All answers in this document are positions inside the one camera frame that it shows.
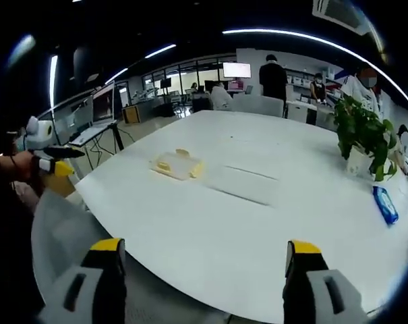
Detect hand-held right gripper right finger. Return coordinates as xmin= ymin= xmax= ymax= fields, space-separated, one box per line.
xmin=283 ymin=239 xmax=370 ymax=324

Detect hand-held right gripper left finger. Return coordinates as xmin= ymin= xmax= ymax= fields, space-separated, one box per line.
xmin=38 ymin=238 xmax=127 ymax=324

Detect person's left hand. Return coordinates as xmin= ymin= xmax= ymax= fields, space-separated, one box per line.
xmin=0 ymin=153 xmax=39 ymax=185

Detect white side desk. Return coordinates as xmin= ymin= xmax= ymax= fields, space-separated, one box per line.
xmin=67 ymin=120 xmax=125 ymax=169

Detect yellow storage box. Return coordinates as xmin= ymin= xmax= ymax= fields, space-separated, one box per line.
xmin=122 ymin=105 xmax=141 ymax=125

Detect clear plastic box yellow clips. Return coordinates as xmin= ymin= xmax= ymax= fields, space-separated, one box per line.
xmin=148 ymin=147 xmax=204 ymax=182

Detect blue wet wipes packet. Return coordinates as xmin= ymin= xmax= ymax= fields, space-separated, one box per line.
xmin=372 ymin=184 xmax=401 ymax=226

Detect short ceiling light strip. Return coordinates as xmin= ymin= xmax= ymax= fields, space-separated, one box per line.
xmin=144 ymin=43 xmax=177 ymax=60

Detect green potted plant white pot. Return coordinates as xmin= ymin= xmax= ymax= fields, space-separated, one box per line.
xmin=332 ymin=95 xmax=399 ymax=182

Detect long ceiling light strip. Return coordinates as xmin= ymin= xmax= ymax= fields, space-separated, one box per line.
xmin=221 ymin=28 xmax=408 ymax=114

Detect ceiling air vent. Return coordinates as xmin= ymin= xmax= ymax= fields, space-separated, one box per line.
xmin=311 ymin=0 xmax=375 ymax=36

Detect wall monitor screen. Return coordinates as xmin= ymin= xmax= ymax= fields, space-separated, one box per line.
xmin=222 ymin=61 xmax=252 ymax=79

